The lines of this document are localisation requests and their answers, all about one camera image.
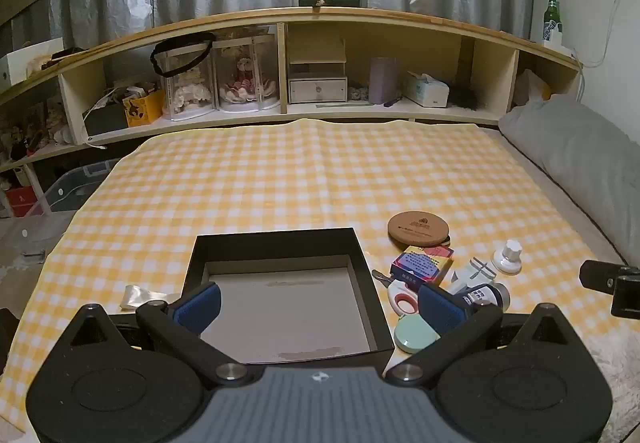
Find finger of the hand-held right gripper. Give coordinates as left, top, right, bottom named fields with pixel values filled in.
left=580, top=260, right=626, bottom=295

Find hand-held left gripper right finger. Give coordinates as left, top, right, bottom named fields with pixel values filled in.
left=385, top=283, right=581, bottom=385

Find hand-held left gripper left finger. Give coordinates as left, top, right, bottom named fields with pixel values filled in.
left=62, top=283, right=256, bottom=386

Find grey plastic clip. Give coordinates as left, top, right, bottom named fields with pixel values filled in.
left=449, top=257, right=497, bottom=296

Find colourful playing card box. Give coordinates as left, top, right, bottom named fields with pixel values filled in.
left=390, top=245, right=455, bottom=289

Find black cardboard box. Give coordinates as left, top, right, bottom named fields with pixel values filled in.
left=181, top=226, right=396, bottom=365

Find round cork coaster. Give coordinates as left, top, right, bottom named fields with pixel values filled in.
left=387, top=210, right=451, bottom=248

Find mint green round compact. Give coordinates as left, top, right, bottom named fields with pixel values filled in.
left=394, top=314, right=442, bottom=354

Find red white small scissors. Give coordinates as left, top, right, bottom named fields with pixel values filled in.
left=372, top=269, right=423, bottom=317

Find dark labelled bottle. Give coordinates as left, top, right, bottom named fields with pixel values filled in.
left=456, top=283, right=511, bottom=313

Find shiny satin ribbon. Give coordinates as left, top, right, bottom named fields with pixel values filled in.
left=120, top=283, right=184, bottom=312

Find white fluffy rug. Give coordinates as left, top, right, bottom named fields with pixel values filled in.
left=582, top=330, right=640, bottom=443

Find grey pillow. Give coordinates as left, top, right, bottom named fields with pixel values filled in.
left=498, top=94, right=640, bottom=246

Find yellow white checkered cloth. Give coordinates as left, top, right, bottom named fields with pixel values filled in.
left=0, top=118, right=622, bottom=443

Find clear plastic storage bin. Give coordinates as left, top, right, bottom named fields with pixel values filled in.
left=29, top=158, right=122, bottom=215

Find white plastic bag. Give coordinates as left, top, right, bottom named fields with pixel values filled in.
left=515, top=68, right=555, bottom=105

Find yellow printed box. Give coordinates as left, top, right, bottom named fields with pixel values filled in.
left=122, top=90, right=166, bottom=128

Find red box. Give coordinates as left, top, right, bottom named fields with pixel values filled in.
left=4, top=186, right=34, bottom=219

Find black shelf box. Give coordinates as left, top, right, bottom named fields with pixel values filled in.
left=82, top=103, right=129, bottom=137

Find black feathery item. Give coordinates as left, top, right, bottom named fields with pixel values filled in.
left=447, top=81, right=490, bottom=110

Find white tissue box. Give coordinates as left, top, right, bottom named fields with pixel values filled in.
left=402, top=71, right=450, bottom=108

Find white box under bottle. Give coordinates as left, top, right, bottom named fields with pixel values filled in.
left=542, top=30, right=576, bottom=57

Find purple cup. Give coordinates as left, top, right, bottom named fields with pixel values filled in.
left=369, top=56, right=399, bottom=104

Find pile of small figurines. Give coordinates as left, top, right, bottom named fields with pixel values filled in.
left=0, top=96, right=68, bottom=161

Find green glass bottle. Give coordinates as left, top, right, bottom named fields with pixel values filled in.
left=543, top=0, right=564, bottom=44

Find white storage box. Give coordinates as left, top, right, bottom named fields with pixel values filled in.
left=0, top=38, right=66, bottom=89

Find black strap loop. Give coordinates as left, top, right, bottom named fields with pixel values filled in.
left=151, top=32, right=217, bottom=77

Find white wall cable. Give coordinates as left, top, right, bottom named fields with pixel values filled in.
left=574, top=0, right=622, bottom=100

